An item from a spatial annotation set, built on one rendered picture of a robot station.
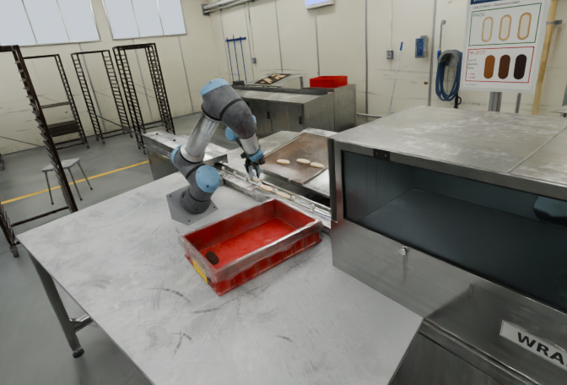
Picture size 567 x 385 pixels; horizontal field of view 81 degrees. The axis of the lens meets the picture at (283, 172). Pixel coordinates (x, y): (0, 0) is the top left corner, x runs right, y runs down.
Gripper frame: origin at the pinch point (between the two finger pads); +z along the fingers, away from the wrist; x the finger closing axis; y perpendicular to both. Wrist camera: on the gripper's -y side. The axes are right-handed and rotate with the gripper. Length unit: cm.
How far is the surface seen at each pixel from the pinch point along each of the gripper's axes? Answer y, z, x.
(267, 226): 40.2, 6.6, -22.1
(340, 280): 88, 7, -26
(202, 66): -701, -29, 323
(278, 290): 76, 7, -44
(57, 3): -699, -181, 37
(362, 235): 94, -11, -22
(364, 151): 95, -39, -22
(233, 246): 43, 7, -41
